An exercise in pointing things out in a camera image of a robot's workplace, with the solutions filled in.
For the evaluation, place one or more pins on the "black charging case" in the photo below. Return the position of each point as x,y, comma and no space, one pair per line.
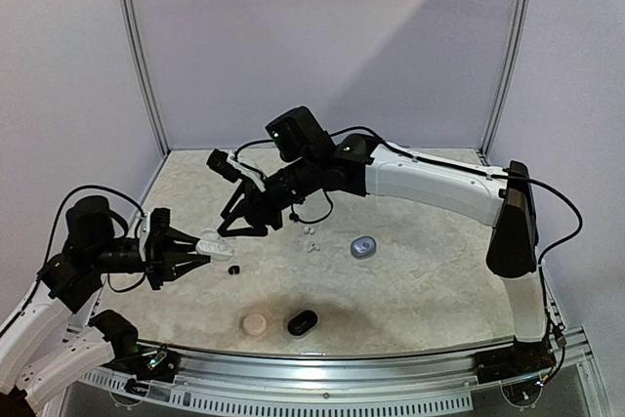
302,323

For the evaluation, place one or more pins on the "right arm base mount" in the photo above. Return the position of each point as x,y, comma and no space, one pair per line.
516,360

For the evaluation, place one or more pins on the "aluminium front rail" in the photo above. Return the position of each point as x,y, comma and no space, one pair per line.
438,384

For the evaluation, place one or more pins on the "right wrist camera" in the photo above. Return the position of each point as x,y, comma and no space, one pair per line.
234,169

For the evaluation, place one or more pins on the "purple charging case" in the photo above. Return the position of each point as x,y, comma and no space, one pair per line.
363,247

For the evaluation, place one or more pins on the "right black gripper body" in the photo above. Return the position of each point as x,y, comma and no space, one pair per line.
257,201

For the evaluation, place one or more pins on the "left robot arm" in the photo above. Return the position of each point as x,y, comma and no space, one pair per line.
67,282

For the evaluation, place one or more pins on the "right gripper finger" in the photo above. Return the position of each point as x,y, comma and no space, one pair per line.
237,206
226,231

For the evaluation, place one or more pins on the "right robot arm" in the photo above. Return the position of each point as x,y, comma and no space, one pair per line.
365,164

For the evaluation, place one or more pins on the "pink charging case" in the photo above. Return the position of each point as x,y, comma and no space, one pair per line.
254,324

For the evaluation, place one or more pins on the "right aluminium frame post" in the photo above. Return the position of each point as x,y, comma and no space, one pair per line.
513,45

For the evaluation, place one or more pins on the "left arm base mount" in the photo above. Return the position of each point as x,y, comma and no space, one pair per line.
154,363

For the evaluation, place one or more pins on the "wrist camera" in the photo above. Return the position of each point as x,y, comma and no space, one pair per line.
143,232
234,169

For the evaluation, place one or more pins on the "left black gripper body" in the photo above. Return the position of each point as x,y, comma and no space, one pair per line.
155,246

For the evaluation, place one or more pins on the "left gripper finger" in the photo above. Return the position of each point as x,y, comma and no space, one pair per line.
183,263
179,237

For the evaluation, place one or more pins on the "white charging case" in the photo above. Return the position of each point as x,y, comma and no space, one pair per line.
212,245

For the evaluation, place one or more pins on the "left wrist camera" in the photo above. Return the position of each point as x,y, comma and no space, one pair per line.
143,232

